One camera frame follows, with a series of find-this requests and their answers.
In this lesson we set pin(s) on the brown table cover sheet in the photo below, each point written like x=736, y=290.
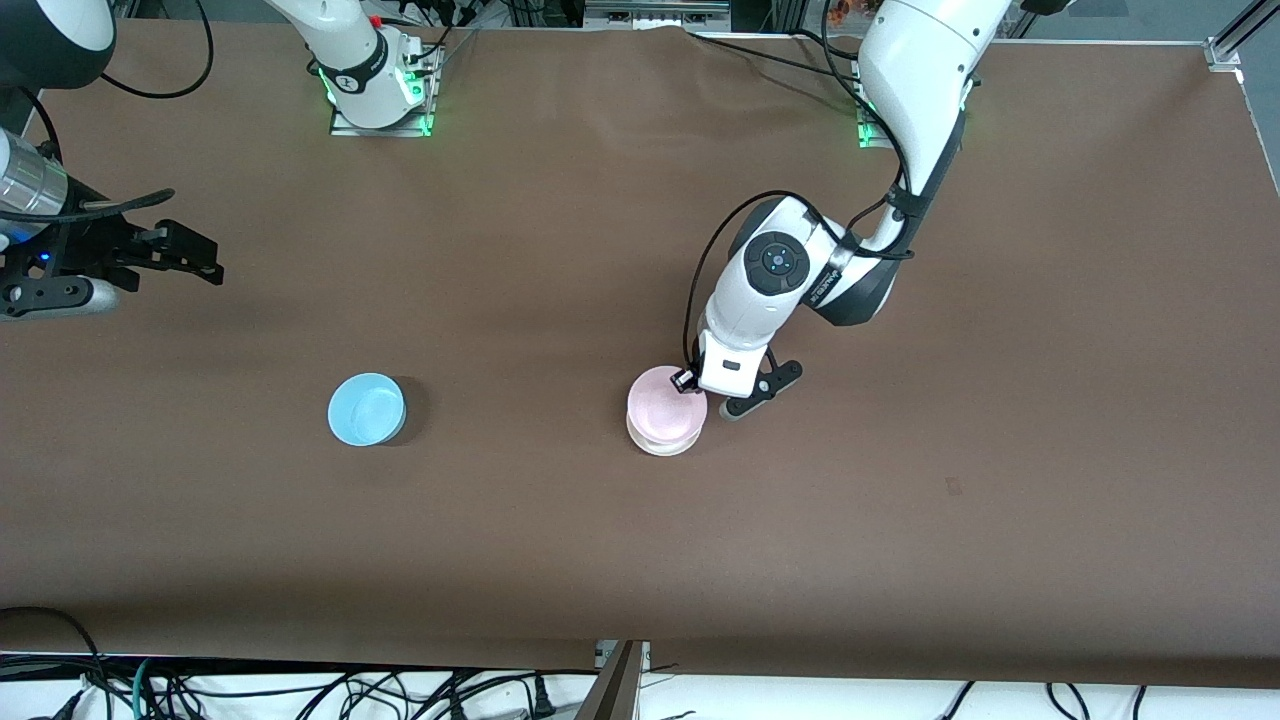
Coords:
x=640, y=560

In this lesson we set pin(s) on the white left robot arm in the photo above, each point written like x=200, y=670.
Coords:
x=920, y=60

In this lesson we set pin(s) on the orange patterned object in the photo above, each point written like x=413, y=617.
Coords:
x=845, y=10

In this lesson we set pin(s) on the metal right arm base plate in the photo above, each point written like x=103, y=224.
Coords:
x=415, y=127

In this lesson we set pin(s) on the grey device with sockets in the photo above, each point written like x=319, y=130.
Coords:
x=655, y=12

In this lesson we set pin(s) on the aluminium profile post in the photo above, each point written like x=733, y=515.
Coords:
x=612, y=690

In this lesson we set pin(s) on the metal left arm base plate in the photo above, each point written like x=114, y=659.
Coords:
x=868, y=140

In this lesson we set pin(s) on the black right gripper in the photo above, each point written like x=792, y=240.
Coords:
x=88, y=247

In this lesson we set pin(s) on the blue bowl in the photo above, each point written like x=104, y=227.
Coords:
x=365, y=410

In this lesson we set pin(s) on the pink bowl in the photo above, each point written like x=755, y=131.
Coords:
x=660, y=408

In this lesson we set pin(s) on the aluminium frame corner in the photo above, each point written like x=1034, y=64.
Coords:
x=1235, y=40

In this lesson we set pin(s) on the white bowl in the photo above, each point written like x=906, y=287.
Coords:
x=664, y=448

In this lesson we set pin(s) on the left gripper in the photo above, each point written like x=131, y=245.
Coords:
x=686, y=380

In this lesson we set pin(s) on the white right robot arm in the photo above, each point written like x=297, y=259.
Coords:
x=350, y=60

